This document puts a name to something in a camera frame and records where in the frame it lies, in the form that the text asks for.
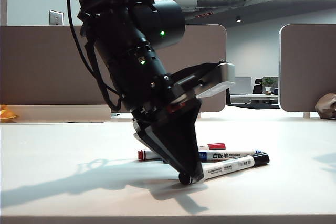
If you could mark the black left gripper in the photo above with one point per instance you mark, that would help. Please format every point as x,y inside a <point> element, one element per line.
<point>157,98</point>

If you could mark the red-capped whiteboard marker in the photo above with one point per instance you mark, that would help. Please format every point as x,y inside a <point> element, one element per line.
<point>147,155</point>

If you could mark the black-capped whiteboard marker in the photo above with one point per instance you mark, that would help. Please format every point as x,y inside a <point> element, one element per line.
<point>231,166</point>

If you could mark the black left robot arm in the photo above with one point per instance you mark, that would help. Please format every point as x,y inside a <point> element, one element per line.
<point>123,51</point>

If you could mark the blue-capped whiteboard marker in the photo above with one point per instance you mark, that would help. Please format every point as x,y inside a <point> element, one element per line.
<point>225,155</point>

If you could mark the grey background desk screen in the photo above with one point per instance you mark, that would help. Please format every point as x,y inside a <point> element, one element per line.
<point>244,86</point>

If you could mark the white background desk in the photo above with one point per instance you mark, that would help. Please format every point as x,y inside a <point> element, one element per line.
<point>252,98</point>

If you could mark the black office chair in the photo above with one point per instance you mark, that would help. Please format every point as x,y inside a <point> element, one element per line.
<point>257,87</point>

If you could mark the small potted green plant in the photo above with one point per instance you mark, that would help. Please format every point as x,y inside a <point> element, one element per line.
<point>268,85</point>

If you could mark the black ceiling spot lamp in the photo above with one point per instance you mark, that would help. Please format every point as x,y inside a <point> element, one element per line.
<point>238,20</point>

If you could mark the wide brown desk partition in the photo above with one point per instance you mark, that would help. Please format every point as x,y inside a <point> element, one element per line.
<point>39,72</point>

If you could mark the narrow brown desk partition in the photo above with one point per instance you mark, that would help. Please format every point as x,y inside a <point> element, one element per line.
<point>307,69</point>

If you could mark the orange crumpled object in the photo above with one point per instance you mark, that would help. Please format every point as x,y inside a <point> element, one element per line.
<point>6,113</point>

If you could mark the brown crumpled object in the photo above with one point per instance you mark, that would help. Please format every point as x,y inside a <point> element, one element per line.
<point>325,106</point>

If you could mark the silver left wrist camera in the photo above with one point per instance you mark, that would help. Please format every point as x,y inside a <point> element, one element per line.
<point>225,75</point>

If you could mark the metal wall plate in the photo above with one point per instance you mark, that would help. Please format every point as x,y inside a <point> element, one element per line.
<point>56,17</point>

